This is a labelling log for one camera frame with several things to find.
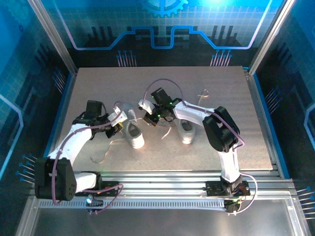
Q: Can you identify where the blue table edge trim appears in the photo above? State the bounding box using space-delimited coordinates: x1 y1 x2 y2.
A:
36 73 76 179
252 72 291 179

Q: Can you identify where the black connector module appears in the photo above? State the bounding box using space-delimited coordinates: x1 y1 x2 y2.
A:
85 194 104 214
225 199 243 215

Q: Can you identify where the grey metal front panel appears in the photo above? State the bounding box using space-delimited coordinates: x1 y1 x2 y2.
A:
14 196 311 236

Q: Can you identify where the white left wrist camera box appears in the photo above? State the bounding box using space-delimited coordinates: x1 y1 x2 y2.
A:
108 105 128 127

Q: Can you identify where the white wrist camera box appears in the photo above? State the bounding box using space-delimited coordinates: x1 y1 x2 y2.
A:
108 105 128 127
137 98 155 115

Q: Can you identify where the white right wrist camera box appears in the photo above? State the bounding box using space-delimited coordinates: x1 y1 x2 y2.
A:
137 98 155 115

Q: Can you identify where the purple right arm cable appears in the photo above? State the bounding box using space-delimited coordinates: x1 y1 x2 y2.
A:
143 78 258 216

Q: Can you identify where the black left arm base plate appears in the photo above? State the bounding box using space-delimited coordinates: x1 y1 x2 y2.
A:
75 180 120 197

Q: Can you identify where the aluminium frame rail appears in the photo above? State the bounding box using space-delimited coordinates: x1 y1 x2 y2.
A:
31 171 295 197

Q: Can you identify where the slotted grey cable duct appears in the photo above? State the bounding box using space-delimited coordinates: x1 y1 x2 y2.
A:
39 198 228 209

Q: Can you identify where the aluminium corner post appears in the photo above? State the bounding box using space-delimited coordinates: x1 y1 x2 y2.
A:
248 0 296 76
27 0 78 76

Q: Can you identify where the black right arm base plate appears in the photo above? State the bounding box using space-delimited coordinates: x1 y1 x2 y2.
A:
205 180 251 197

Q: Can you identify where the aluminium side rail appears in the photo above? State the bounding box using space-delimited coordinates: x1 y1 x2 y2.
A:
243 68 284 177

